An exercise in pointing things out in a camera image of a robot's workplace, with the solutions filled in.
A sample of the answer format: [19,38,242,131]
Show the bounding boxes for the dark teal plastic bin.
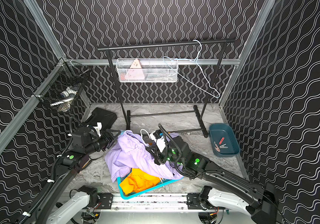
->
[209,123,240,158]

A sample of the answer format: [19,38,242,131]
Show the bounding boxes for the lilac shorts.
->
[105,130,183,182]

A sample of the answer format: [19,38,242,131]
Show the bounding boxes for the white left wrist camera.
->
[93,122,102,136]

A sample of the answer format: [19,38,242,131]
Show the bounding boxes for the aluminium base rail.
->
[33,192,267,224]

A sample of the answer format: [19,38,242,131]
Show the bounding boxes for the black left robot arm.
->
[13,113,120,224]

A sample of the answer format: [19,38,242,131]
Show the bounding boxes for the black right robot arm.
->
[147,124,279,224]

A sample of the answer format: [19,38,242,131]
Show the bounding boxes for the black clothes rack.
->
[97,38,236,138]

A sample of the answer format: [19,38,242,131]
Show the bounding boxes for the pink object in basket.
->
[125,59,145,81]

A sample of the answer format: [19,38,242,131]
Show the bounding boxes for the black wire basket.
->
[35,62,91,113]

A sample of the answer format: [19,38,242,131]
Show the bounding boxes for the teal plastic basket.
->
[117,177,178,200]

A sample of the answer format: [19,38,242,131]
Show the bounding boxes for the peach clothespin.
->
[214,142,221,153]

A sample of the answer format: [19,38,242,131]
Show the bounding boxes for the orange shorts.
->
[120,169,161,195]

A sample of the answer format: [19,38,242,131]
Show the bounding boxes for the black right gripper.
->
[145,144,185,168]

